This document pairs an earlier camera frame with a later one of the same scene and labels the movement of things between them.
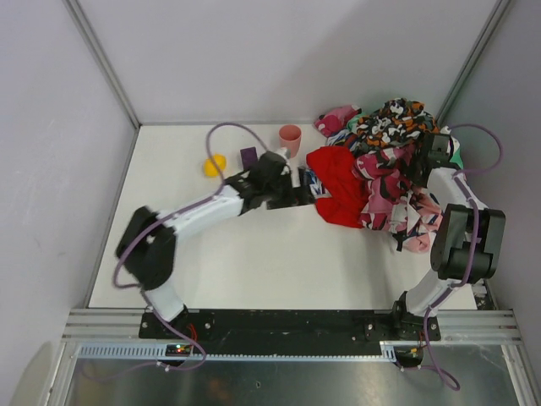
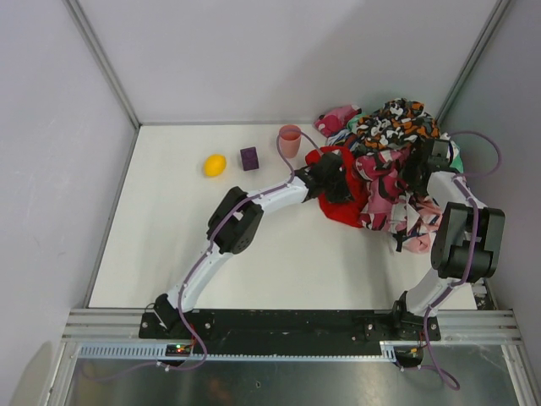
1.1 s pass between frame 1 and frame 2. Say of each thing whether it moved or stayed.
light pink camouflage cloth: stayed
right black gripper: stayed
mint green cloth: stayed
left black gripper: moved
